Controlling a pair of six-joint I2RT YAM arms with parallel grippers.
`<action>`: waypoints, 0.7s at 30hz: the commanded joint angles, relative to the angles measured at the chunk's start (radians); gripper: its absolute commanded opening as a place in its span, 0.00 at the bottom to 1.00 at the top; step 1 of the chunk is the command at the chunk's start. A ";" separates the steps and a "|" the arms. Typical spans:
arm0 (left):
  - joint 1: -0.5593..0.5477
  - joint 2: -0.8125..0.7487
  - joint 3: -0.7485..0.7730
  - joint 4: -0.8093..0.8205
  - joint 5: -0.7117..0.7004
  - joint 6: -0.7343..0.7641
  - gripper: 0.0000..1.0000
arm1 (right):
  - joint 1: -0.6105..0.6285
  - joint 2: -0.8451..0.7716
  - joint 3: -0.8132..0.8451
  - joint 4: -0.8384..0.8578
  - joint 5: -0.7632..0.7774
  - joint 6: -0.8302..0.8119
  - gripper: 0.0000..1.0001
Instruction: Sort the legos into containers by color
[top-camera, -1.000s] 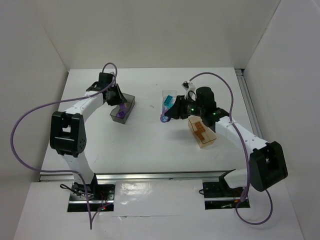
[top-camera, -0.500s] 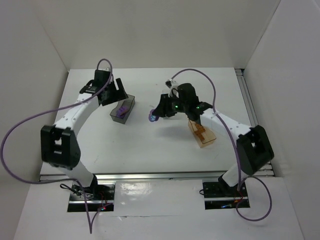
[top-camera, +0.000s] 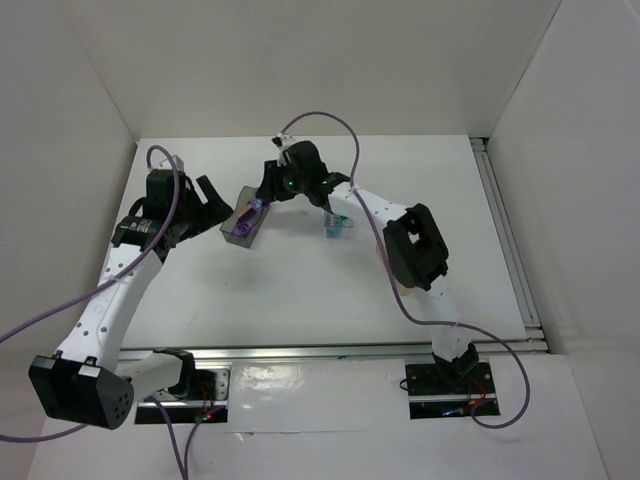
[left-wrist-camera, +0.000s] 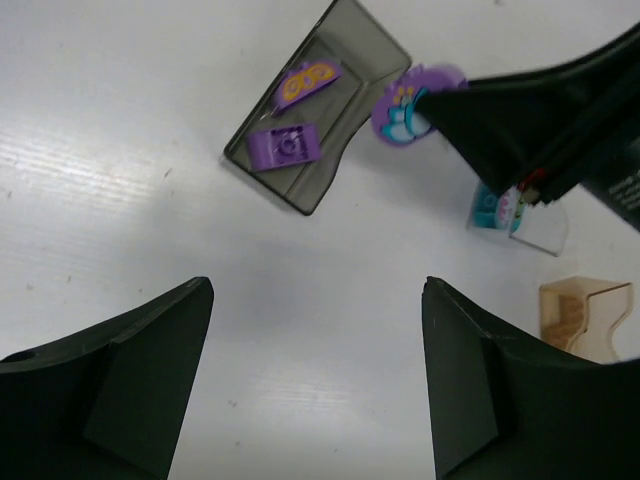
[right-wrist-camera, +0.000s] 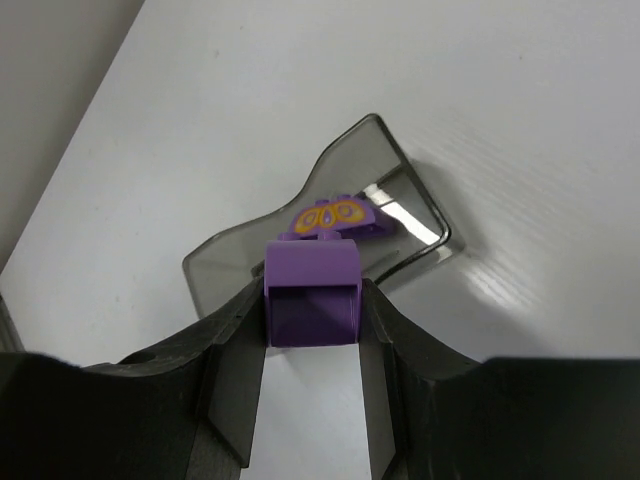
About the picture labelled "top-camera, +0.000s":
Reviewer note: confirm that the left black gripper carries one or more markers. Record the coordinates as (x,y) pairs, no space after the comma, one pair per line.
(201,208)

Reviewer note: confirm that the aluminium side rail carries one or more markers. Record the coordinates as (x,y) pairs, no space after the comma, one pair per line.
(534,333)

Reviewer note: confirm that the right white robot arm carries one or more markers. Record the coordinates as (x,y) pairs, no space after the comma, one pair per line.
(409,244)

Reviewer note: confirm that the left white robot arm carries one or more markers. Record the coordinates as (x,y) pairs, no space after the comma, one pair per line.
(80,381)

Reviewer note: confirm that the aluminium front rail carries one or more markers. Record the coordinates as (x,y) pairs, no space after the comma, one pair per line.
(312,352)

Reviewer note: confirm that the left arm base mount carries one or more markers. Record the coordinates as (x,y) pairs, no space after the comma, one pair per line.
(206,401)

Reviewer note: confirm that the clear plastic container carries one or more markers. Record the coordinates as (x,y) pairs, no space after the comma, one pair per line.
(348,226)

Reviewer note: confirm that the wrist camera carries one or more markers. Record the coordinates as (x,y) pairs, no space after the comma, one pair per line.
(170,164)
(282,141)

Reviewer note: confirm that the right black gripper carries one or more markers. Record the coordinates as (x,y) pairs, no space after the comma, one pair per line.
(273,185)

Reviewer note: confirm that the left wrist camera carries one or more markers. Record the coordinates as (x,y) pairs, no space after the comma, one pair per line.
(170,164)

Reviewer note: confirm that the amber plastic container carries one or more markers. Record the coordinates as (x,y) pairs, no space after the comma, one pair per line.
(399,262)

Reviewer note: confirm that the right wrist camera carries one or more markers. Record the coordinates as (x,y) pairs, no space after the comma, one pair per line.
(282,141)

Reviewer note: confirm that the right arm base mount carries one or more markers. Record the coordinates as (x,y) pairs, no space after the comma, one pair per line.
(429,397)

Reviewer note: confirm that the smoky grey plastic container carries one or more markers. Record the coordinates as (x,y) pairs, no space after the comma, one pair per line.
(247,194)

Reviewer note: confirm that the purple butterfly lego piece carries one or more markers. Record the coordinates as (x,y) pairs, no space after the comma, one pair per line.
(246,212)

